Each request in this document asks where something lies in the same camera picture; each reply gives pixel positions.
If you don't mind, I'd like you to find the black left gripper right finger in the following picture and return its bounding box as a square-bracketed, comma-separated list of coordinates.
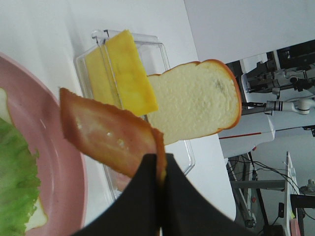
[162, 153, 254, 236]

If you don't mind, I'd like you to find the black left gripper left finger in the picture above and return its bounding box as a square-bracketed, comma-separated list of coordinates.
[74, 154, 158, 236]

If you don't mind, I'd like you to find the bacon strip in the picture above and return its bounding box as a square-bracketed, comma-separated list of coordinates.
[60, 88, 167, 185]
[114, 172, 131, 192]

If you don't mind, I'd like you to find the bread slice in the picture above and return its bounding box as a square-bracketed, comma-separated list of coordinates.
[0, 87, 48, 232]
[147, 59, 242, 145]

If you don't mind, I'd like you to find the green lettuce leaf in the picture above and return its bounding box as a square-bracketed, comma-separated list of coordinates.
[0, 117, 41, 236]

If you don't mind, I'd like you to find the yellow cheese slice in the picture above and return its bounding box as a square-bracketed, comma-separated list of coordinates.
[85, 29, 158, 116]

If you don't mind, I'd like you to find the pink round plate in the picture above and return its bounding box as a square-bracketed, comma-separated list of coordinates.
[0, 54, 88, 236]

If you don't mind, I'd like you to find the white background robot machine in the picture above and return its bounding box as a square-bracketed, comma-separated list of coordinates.
[219, 40, 315, 158]

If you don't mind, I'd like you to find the right clear plastic tray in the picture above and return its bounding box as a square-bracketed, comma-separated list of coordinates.
[74, 29, 195, 202]

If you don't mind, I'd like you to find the grey metal frame stand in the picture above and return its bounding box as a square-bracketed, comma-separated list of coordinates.
[226, 150, 315, 236]

